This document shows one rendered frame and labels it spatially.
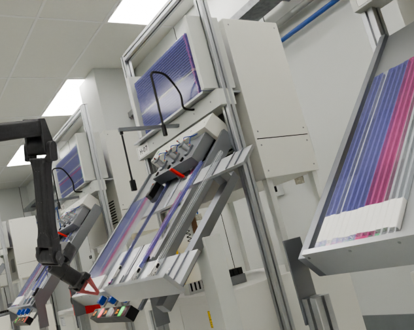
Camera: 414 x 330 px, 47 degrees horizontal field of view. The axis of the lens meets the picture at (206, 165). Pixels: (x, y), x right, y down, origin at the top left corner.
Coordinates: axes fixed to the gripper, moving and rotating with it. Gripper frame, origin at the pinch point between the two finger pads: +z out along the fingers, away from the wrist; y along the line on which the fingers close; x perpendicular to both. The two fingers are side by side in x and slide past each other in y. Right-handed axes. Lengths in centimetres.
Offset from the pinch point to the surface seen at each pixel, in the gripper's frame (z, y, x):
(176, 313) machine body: 35.9, 5.2, -10.9
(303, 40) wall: 52, 41, -232
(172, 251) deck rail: 6.1, -33.1, -17.9
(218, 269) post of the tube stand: 9, -63, -10
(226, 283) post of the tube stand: 13, -63, -8
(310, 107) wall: 85, 51, -197
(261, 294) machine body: 45, -34, -23
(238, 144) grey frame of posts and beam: 9, -36, -68
